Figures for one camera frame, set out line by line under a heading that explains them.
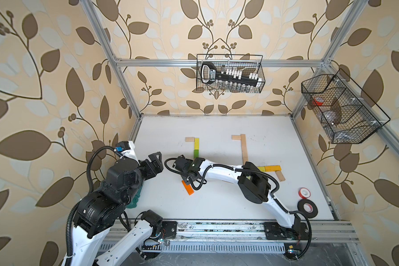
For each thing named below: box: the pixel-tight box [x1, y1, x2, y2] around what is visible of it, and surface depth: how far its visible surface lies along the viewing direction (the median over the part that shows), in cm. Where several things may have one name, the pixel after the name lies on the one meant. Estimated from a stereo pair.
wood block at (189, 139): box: [185, 136, 196, 143], surface depth 110 cm
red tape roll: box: [298, 187, 311, 199], surface depth 86 cm
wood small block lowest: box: [274, 170, 286, 182], surface depth 93 cm
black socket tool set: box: [201, 62, 263, 88], surface depth 86 cm
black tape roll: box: [297, 198, 319, 219], surface depth 82 cm
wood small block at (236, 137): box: [231, 134, 242, 141], surface depth 110 cm
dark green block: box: [193, 149, 199, 160], surface depth 104 cm
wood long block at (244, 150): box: [241, 139, 249, 166], surface depth 105 cm
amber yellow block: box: [264, 165, 282, 172], surface depth 96 cm
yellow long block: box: [193, 137, 201, 151], surface depth 107 cm
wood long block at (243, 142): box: [240, 133, 248, 152], surface depth 108 cm
